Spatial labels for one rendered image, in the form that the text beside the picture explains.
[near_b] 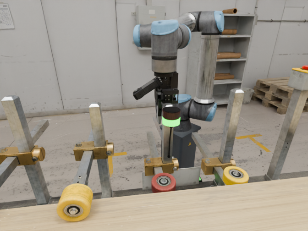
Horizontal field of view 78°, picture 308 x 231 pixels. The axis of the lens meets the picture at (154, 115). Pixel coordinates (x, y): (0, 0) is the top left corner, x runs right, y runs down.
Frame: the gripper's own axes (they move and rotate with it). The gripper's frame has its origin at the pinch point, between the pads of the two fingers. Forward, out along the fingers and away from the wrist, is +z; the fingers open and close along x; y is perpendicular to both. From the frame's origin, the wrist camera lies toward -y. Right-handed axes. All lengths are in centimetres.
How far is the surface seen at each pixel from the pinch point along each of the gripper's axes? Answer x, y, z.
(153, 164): -9.4, -3.2, 14.1
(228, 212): -35.8, 13.9, 11.2
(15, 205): -6, -59, 31
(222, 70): 277, 169, 39
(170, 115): -15.3, 1.7, -9.4
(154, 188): -24.7, -4.8, 11.0
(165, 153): -9.4, 1.5, 9.6
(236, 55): 236, 168, 5
